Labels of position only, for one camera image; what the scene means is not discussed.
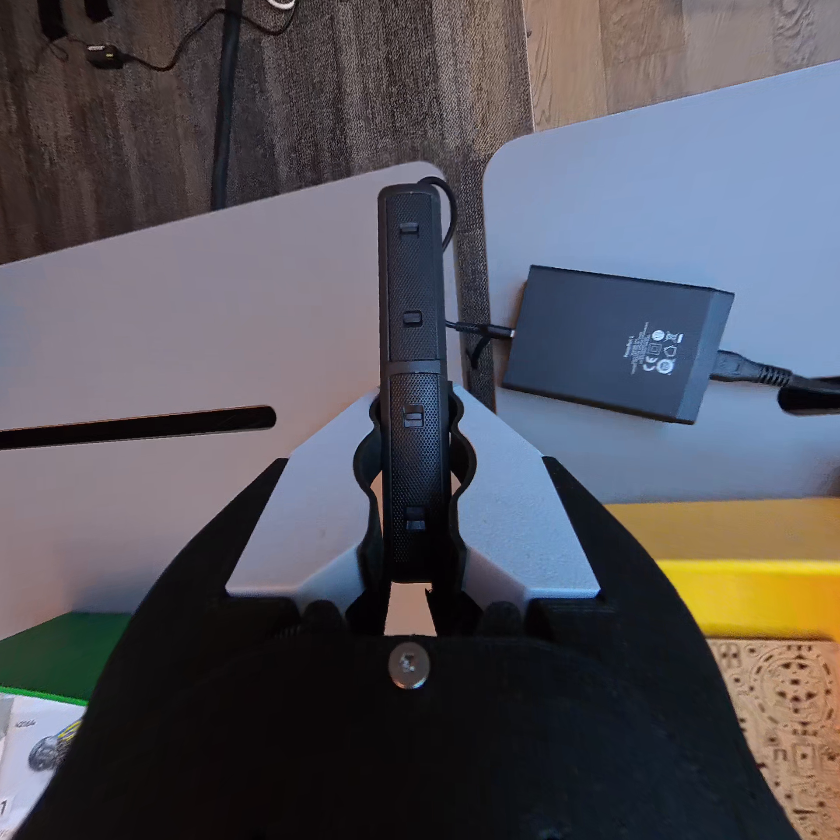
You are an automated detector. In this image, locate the black plug cable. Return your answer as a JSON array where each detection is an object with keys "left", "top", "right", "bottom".
[{"left": 445, "top": 319, "right": 516, "bottom": 368}]

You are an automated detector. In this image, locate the wooden parts sheet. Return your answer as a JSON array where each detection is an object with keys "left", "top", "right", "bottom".
[{"left": 707, "top": 638, "right": 840, "bottom": 840}]

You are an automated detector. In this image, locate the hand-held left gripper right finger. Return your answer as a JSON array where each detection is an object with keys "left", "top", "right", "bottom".
[{"left": 449, "top": 384, "right": 603, "bottom": 618}]

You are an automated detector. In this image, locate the green bin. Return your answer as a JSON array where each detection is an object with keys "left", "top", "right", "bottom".
[{"left": 0, "top": 610, "right": 135, "bottom": 702}]

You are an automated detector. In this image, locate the thick black hose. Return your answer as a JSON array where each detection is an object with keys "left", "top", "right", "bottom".
[{"left": 210, "top": 0, "right": 242, "bottom": 211}]

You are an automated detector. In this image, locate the thin black cable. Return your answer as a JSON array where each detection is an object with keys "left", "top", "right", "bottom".
[{"left": 416, "top": 176, "right": 458, "bottom": 253}]

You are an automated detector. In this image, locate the black rectangular device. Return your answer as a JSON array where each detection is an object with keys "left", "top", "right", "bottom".
[{"left": 377, "top": 184, "right": 454, "bottom": 584}]

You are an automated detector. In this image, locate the thick black power cable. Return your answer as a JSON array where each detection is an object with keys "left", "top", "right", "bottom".
[{"left": 712, "top": 351, "right": 840, "bottom": 416}]

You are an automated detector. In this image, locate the black power brick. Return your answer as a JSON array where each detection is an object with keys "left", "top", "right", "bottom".
[{"left": 502, "top": 264, "right": 736, "bottom": 425}]

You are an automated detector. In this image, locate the printed paper leaflet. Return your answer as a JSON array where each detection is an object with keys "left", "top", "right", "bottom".
[{"left": 0, "top": 686, "right": 89, "bottom": 834}]

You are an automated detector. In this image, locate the yellow plastic bin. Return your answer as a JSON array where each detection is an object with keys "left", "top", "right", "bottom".
[{"left": 604, "top": 497, "right": 840, "bottom": 641}]

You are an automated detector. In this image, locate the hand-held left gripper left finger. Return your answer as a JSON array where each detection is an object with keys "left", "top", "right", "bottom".
[{"left": 226, "top": 387, "right": 388, "bottom": 621}]

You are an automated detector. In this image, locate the grey desk with slot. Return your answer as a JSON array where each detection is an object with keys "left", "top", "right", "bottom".
[{"left": 0, "top": 161, "right": 463, "bottom": 641}]

